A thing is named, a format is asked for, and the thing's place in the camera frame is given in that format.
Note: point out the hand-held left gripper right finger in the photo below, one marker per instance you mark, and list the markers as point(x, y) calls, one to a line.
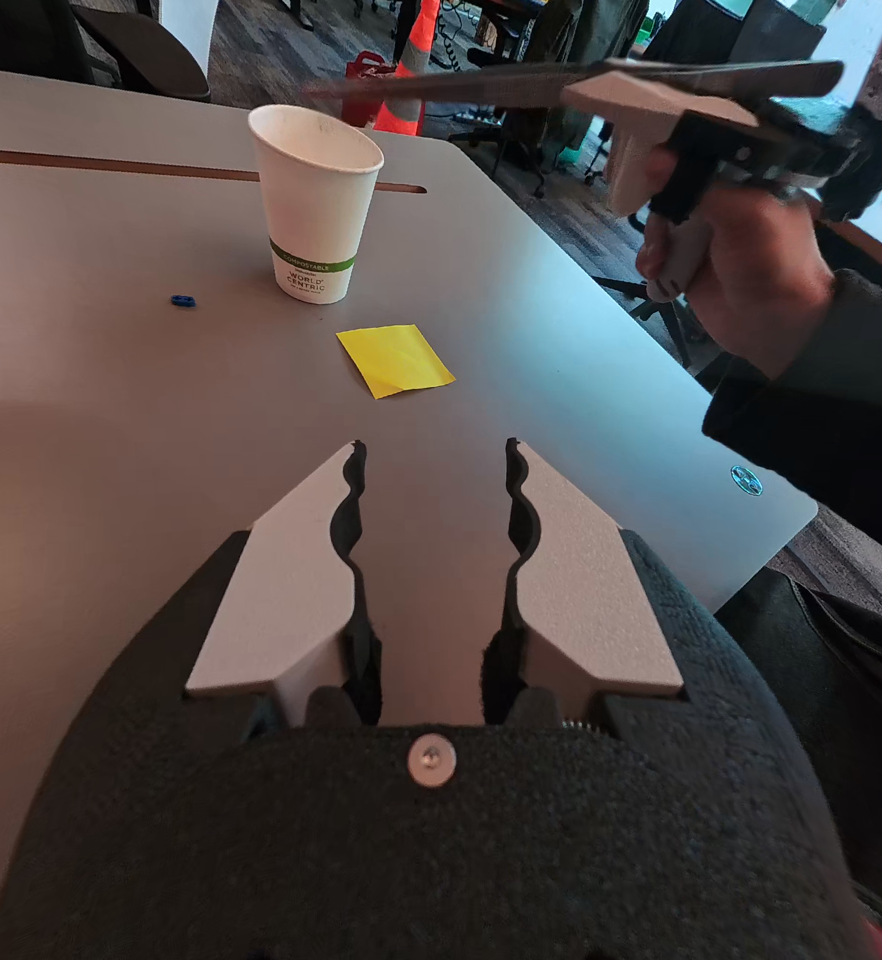
point(598, 592)

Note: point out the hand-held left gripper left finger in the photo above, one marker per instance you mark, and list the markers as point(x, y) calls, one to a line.
point(283, 592)

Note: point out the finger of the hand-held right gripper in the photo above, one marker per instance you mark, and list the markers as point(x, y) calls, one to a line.
point(636, 101)
point(748, 73)

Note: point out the metal tweezers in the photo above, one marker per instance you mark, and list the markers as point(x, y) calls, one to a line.
point(471, 81)

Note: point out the yellow sticky note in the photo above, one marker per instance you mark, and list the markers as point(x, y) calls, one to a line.
point(396, 360)

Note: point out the white paper cup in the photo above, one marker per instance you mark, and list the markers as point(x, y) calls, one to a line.
point(313, 217)

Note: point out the person's right forearm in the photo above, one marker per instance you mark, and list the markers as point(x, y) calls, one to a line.
point(846, 412)

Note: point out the wooden desk with black legs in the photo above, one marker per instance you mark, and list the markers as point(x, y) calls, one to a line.
point(876, 232)

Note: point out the round blue desk sticker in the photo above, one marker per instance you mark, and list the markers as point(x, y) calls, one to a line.
point(746, 481)

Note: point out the grey desk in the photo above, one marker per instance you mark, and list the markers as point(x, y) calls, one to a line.
point(110, 412)

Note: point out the person's right hand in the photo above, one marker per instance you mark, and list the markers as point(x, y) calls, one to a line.
point(756, 277)

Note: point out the dark green jacket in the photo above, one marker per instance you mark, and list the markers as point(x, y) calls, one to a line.
point(583, 37)

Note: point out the orange traffic cone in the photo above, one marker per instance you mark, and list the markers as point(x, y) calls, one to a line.
point(411, 112)

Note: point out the person's dark jacket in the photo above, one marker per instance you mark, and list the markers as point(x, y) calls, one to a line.
point(823, 712)

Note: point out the red bag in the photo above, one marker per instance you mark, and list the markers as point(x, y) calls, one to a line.
point(358, 111)

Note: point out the white paper sheet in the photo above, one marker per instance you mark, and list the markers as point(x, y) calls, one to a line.
point(185, 30)

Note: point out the black mesh office chair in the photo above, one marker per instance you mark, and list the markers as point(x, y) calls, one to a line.
point(148, 52)

